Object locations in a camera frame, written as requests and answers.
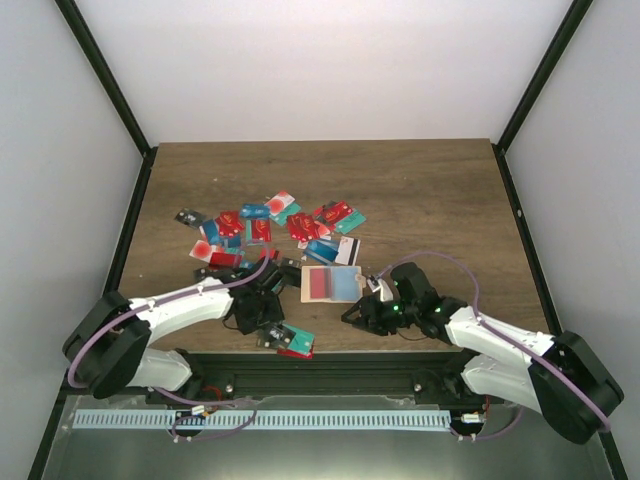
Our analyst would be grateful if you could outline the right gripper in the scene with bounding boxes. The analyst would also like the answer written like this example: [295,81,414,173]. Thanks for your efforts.
[342,294,419,337]

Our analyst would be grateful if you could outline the beige leather card holder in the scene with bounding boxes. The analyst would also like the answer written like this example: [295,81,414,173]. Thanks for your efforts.
[300,266,364,303]

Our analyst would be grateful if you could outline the white card red circles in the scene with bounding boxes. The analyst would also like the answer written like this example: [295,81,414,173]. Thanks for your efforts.
[309,268,331,300]

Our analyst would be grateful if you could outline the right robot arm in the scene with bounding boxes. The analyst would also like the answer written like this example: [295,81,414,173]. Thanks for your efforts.
[341,262,624,444]

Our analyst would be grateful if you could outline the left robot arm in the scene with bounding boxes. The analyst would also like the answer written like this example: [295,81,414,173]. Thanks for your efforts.
[62,257,284,406]

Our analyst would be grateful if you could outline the black card pair front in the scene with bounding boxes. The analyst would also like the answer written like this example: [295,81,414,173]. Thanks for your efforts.
[257,324,296,350]

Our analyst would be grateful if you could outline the teal card front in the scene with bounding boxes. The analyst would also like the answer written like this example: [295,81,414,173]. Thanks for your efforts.
[283,325,315,359]

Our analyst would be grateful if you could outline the red striped back card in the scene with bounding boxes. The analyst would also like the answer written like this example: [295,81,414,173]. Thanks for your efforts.
[207,251,244,268]

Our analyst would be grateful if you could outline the red vip card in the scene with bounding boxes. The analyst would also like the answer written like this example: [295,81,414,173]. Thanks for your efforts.
[315,201,353,225]
[214,210,245,237]

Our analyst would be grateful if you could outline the white magnetic stripe card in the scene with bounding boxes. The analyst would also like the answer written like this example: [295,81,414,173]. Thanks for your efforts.
[334,236,361,266]

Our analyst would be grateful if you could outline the blue striped card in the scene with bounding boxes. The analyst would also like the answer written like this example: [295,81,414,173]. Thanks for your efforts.
[304,239,339,265]

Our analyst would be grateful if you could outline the blue VIP card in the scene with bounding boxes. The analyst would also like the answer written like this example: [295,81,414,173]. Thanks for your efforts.
[239,203,270,219]

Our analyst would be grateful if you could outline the teal VIP card right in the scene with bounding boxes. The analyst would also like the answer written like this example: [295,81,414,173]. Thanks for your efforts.
[335,210,366,234]

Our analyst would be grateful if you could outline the white red circle card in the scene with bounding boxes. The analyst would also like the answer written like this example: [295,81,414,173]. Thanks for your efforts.
[265,191,295,217]

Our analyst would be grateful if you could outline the black VIP card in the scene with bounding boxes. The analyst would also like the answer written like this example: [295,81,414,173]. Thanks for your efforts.
[174,208,207,229]

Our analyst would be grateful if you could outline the red VIP card right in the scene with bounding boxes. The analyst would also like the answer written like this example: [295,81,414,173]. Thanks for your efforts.
[315,201,353,225]

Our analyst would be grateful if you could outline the black front frame rail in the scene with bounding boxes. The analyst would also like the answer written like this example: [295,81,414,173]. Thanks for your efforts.
[113,350,480,406]

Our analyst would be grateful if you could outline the light blue cable tray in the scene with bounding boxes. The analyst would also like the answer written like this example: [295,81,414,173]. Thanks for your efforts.
[73,409,451,432]

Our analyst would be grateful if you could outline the black right frame post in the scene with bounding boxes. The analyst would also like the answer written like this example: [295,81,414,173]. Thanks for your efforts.
[497,0,595,151]

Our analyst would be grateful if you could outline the black frame post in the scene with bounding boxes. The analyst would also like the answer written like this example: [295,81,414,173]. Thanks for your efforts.
[53,0,152,156]
[497,0,595,151]

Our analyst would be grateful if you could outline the black left frame post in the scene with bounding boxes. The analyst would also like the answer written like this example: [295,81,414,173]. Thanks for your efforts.
[53,0,152,156]

